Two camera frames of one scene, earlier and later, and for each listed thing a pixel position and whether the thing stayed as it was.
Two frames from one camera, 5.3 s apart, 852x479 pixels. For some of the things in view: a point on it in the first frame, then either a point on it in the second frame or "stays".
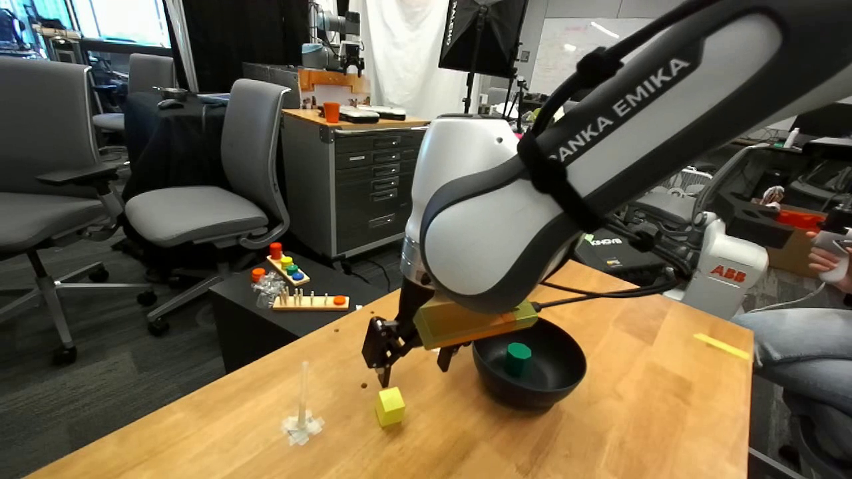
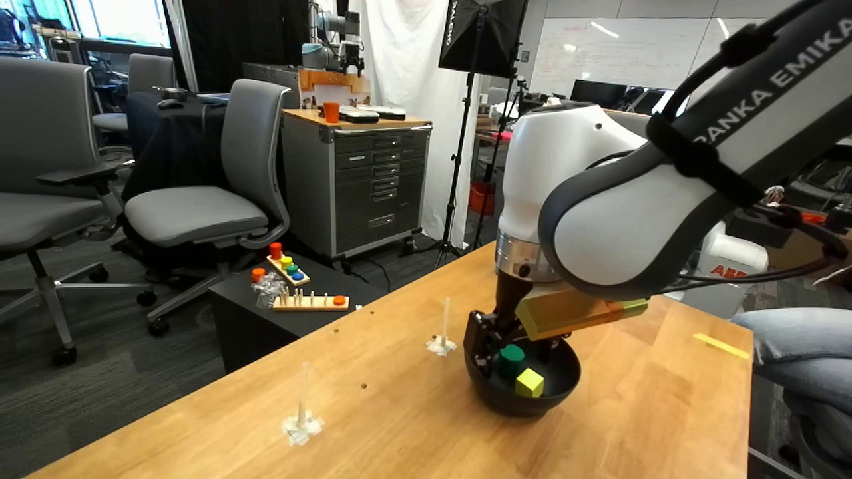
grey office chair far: (54, 189) stays
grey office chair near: (202, 226) stays
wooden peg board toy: (300, 302) stays
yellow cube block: (391, 405) -> (529, 382)
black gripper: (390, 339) -> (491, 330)
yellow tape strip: (721, 347) stays
